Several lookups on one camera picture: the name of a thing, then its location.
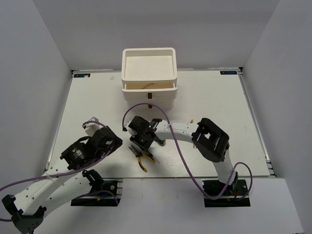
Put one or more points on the green stubby phillips screwdriver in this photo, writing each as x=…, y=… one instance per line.
x=161, y=142

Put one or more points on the blue corner label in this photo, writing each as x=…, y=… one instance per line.
x=82, y=75
x=228, y=72

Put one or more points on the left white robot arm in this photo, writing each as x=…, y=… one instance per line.
x=70, y=177

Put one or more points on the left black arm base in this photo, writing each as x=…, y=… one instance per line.
x=103, y=192

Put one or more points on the right blue corner label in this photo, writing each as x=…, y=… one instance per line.
x=228, y=72

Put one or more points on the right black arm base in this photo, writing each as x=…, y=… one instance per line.
x=230, y=198

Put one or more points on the white three-drawer storage box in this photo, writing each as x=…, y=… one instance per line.
x=149, y=65

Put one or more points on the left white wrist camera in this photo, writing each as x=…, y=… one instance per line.
x=91, y=125

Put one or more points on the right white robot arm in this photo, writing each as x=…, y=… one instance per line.
x=211, y=141

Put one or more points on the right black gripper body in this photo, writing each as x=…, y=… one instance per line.
x=141, y=141

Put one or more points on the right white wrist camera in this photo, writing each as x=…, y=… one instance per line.
x=126, y=128

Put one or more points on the thin green precision screwdriver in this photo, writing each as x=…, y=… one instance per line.
x=153, y=157

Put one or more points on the left blue corner label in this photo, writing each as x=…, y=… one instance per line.
x=82, y=75

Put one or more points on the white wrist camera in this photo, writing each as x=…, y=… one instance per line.
x=126, y=128
x=91, y=125

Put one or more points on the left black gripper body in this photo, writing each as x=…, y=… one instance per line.
x=115, y=143

